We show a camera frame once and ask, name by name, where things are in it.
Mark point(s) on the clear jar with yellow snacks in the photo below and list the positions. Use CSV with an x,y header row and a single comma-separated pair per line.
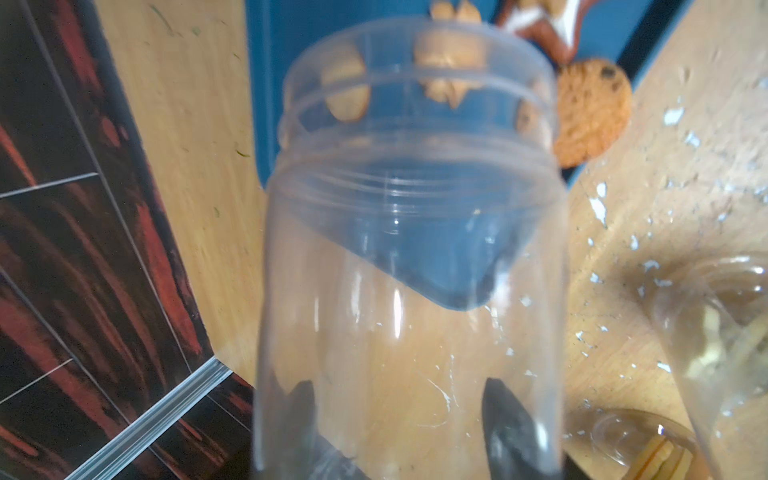
x,y
711,320

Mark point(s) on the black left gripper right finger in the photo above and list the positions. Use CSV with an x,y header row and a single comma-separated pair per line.
x,y
511,439

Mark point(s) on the round chocolate chip cookie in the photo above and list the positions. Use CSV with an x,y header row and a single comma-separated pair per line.
x,y
594,107

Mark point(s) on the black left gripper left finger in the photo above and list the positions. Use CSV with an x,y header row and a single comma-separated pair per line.
x,y
293,448

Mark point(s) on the clear empty plastic jar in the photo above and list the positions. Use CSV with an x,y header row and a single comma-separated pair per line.
x,y
634,444

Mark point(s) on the clear plastic cookie jar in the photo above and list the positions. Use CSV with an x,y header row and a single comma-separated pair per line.
x,y
398,379

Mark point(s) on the blue plastic tray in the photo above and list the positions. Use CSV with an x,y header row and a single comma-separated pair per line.
x,y
410,125

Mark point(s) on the round plain cookie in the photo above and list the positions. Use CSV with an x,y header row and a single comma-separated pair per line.
x,y
349,95

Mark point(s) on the brown star iced cookie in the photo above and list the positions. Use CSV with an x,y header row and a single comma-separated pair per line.
x,y
553,25

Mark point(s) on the aluminium corner post left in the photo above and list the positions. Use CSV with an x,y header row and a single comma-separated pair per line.
x,y
122,450

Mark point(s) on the flower shaped butter cookie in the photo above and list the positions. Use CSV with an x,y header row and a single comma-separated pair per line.
x,y
449,49

